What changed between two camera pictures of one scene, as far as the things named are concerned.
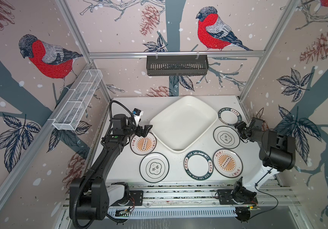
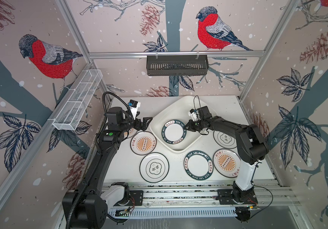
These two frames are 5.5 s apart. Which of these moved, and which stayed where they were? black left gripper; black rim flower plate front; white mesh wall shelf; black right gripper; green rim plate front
Moved: black right gripper; black left gripper
Stayed: white mesh wall shelf; green rim plate front; black rim flower plate front
